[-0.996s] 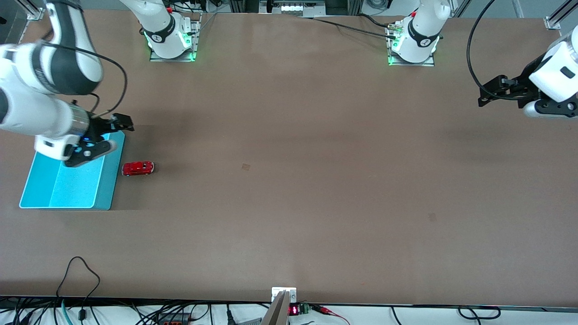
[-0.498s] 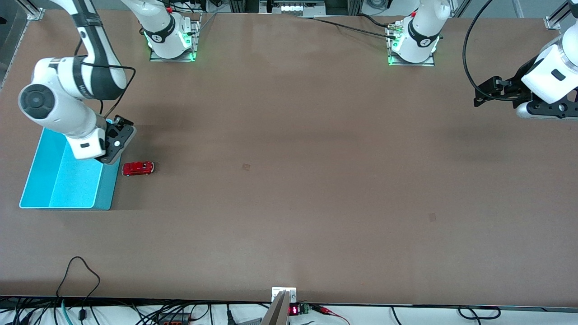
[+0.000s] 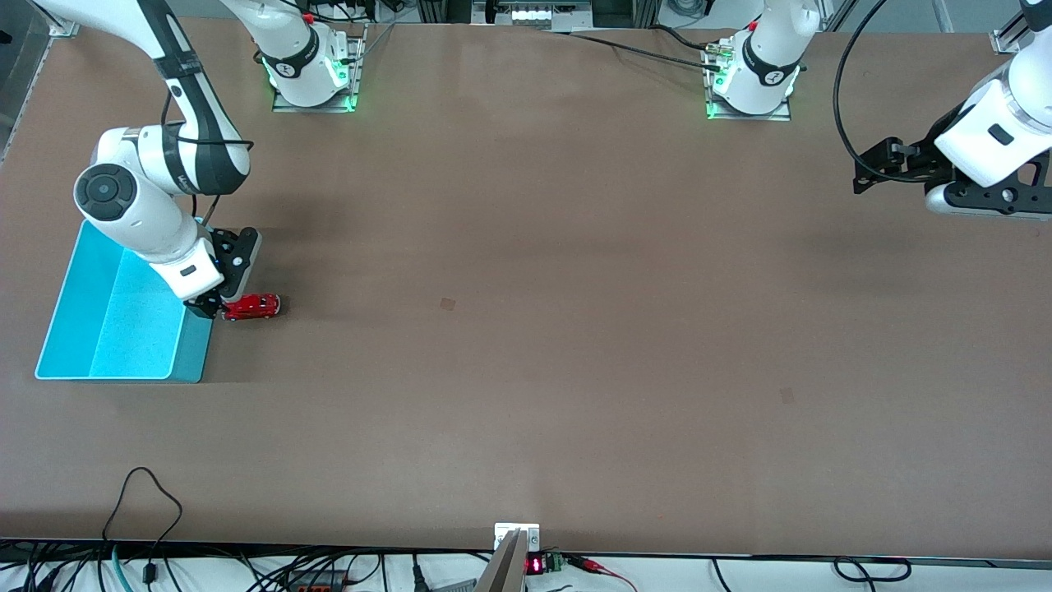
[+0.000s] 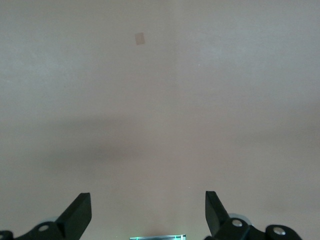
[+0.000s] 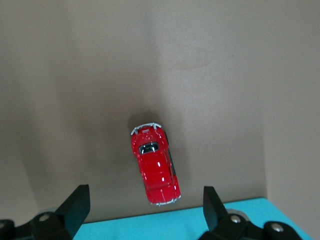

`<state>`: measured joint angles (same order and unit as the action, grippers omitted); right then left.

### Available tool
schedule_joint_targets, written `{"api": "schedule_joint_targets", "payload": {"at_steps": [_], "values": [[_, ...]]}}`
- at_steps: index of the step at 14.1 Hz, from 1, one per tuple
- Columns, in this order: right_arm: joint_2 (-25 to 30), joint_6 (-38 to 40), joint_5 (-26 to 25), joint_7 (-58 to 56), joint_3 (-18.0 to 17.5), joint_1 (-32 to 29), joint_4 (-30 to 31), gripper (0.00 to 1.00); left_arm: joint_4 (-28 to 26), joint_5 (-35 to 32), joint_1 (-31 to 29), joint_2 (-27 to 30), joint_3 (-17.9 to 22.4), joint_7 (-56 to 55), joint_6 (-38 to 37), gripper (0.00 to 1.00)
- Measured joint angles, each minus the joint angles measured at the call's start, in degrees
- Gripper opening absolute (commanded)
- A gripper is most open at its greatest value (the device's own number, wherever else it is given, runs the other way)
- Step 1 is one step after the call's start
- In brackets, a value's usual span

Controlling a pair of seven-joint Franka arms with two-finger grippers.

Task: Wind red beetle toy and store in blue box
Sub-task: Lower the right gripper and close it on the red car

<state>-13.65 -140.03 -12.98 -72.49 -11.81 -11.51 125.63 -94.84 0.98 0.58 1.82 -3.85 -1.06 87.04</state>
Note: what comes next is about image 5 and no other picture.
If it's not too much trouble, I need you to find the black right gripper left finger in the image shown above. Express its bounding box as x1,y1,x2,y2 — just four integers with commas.
0,184,91,240

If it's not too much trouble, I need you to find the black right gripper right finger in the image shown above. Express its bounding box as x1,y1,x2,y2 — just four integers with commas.
202,185,311,240

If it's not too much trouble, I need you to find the red beetle toy car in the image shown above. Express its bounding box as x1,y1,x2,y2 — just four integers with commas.
130,122,182,207

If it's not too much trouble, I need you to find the blue plastic box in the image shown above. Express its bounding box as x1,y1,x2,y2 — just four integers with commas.
73,197,316,240

